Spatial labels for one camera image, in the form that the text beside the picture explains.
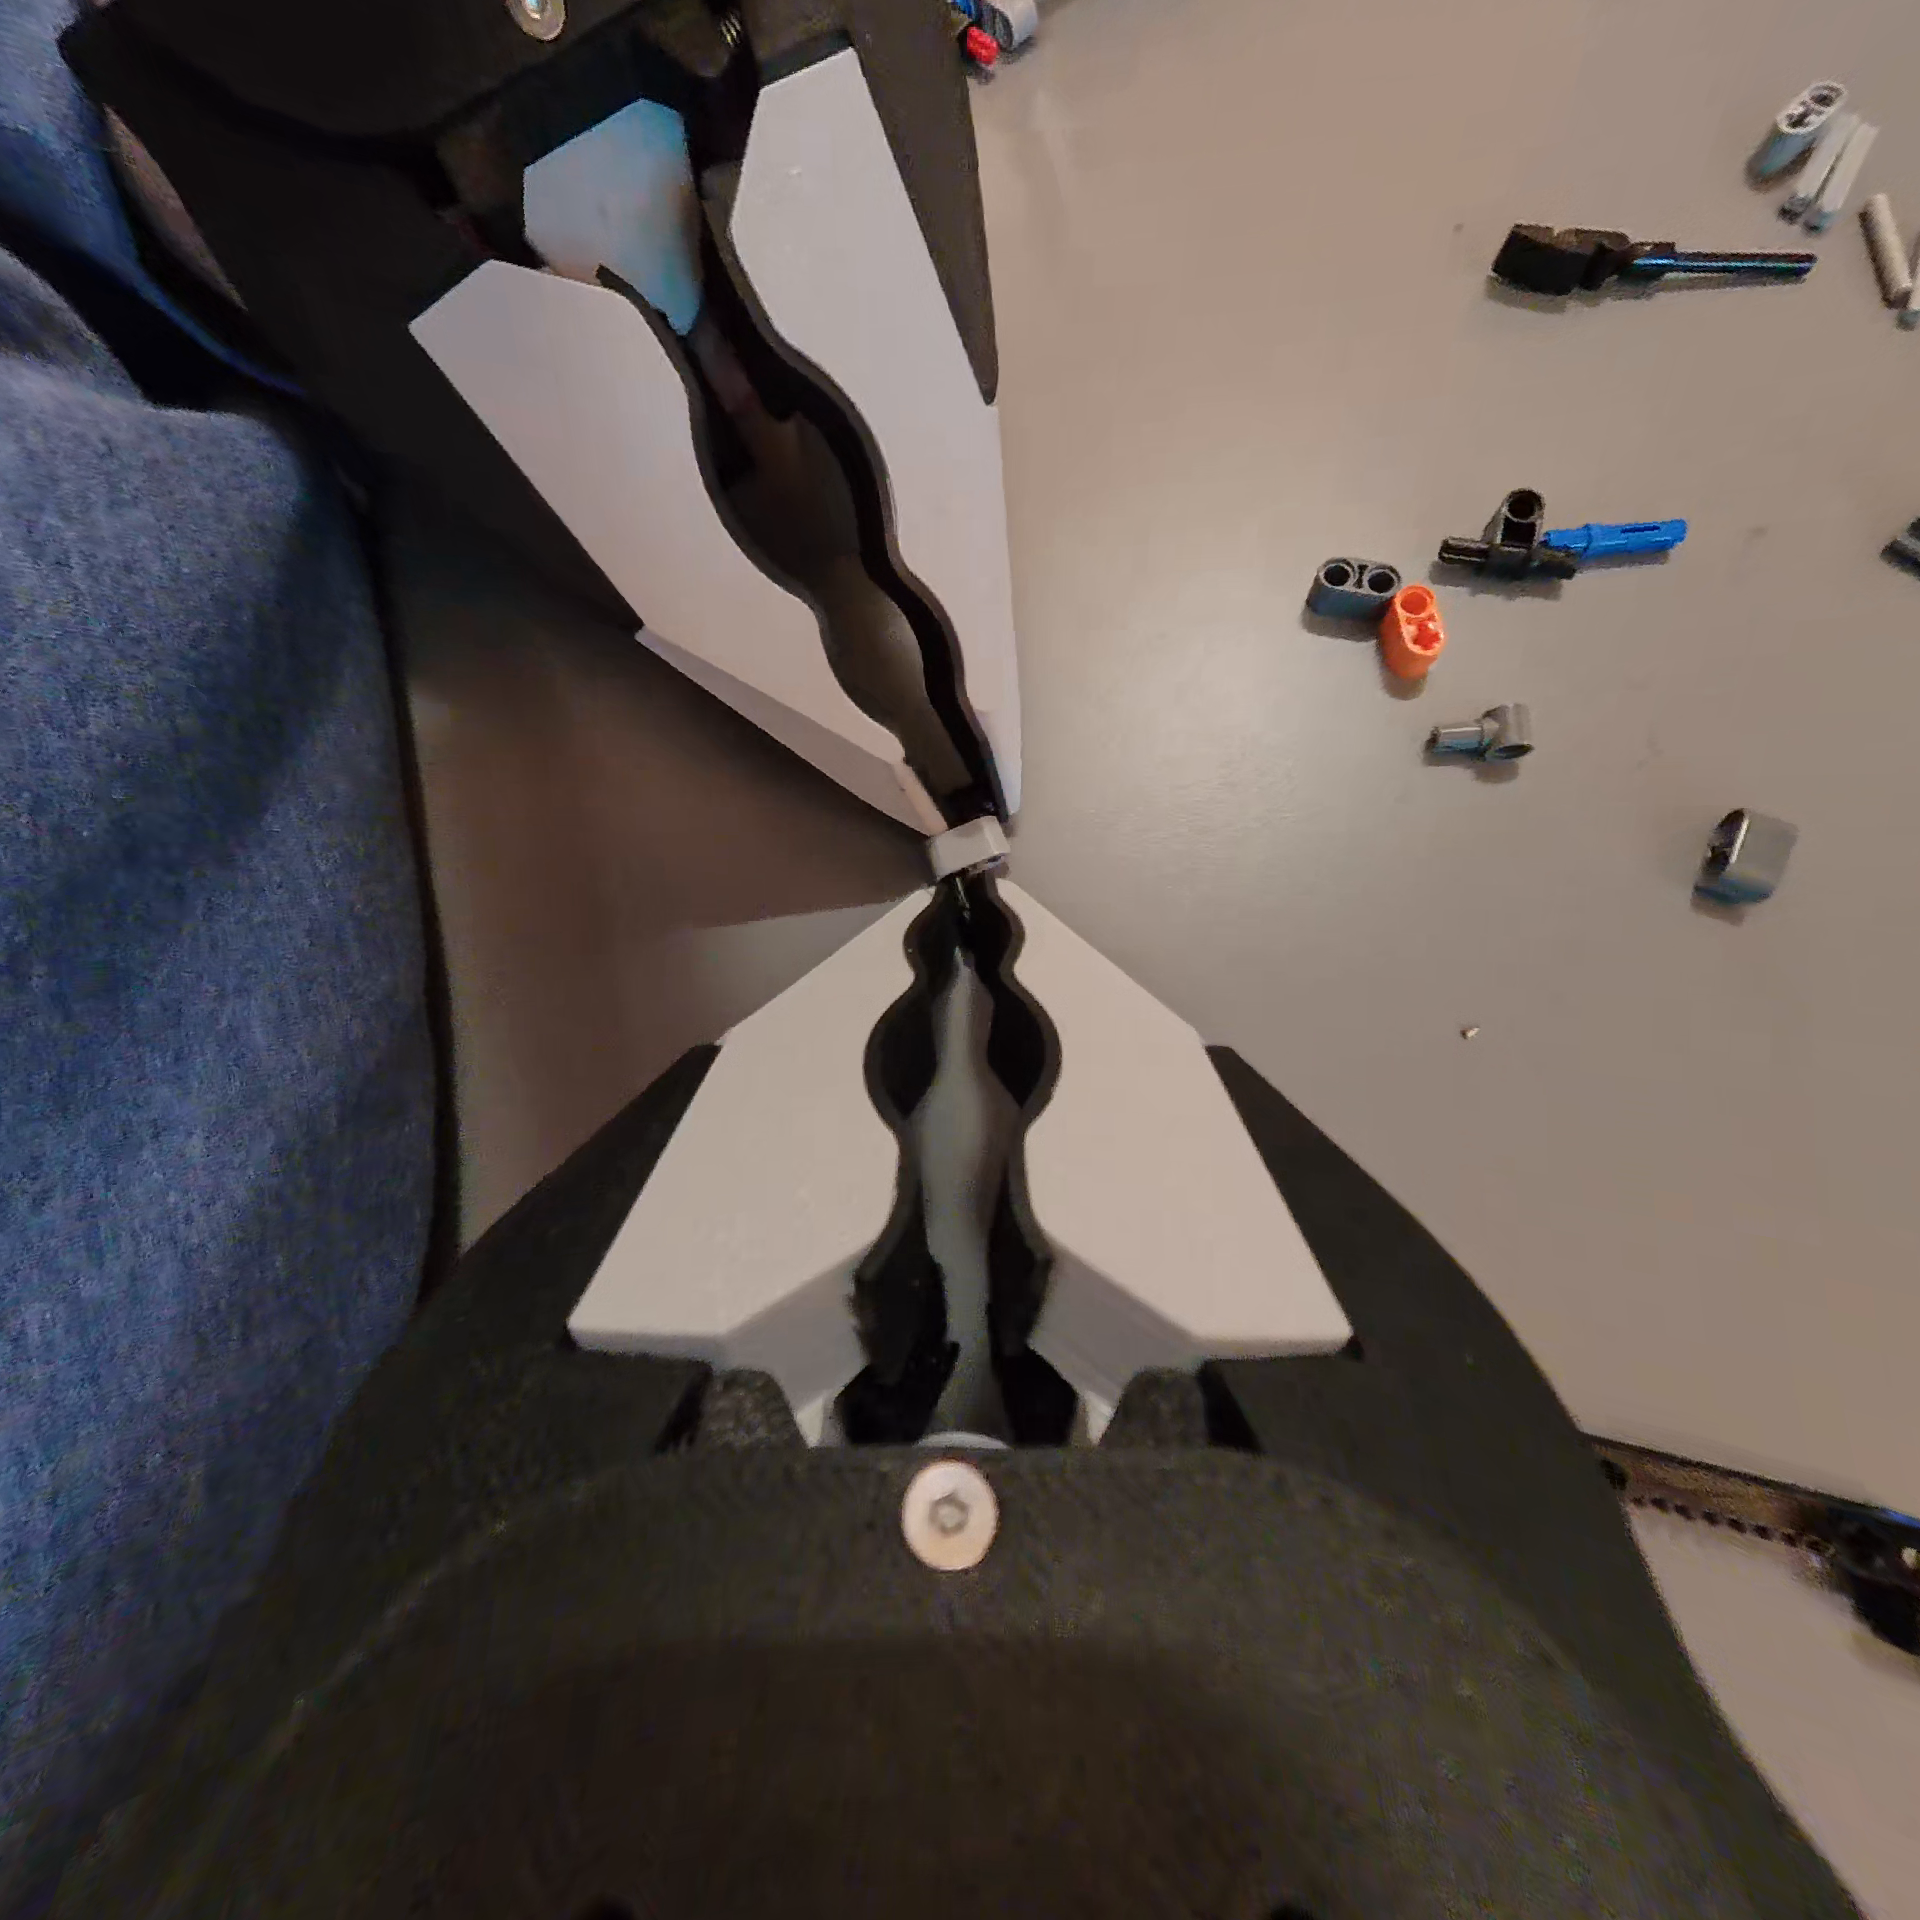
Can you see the grey curved slope piece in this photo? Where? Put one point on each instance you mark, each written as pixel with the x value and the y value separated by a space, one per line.
pixel 1757 862

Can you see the orange two-hole liftarm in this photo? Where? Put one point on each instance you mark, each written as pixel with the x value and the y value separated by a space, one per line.
pixel 1414 629

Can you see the black T-shaped connector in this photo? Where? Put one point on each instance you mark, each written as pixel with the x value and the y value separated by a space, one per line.
pixel 1508 543

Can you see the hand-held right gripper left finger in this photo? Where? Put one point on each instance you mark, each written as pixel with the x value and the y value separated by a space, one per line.
pixel 750 1185

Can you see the blue axle pin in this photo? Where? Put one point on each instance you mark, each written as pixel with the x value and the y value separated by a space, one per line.
pixel 1622 537

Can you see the person's left forearm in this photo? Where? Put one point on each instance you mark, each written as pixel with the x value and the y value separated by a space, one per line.
pixel 31 106

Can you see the dark grey two-hole connector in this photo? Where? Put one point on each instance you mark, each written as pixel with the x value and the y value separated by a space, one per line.
pixel 1350 586

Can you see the person's blue sweater torso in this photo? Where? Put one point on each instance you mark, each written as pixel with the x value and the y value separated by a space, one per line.
pixel 182 901

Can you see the light grey two-hole liftarm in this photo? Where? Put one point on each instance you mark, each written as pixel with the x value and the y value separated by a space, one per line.
pixel 1799 128
pixel 969 849

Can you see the dark grey axle pin connector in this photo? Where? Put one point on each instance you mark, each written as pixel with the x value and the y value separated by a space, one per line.
pixel 1485 733

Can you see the dark grey panel piece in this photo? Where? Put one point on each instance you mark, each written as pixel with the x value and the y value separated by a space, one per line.
pixel 1909 546

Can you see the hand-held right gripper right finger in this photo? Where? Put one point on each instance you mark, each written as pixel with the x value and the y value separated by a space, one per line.
pixel 1171 1185

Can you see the short black pin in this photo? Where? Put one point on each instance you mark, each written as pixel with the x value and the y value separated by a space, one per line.
pixel 966 896

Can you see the lego car assembly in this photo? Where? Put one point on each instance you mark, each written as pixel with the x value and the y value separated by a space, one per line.
pixel 1003 24

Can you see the black connector with axle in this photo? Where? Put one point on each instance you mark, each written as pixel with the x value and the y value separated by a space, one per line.
pixel 1547 258

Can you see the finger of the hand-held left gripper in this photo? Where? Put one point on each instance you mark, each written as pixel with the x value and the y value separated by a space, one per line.
pixel 901 329
pixel 599 450

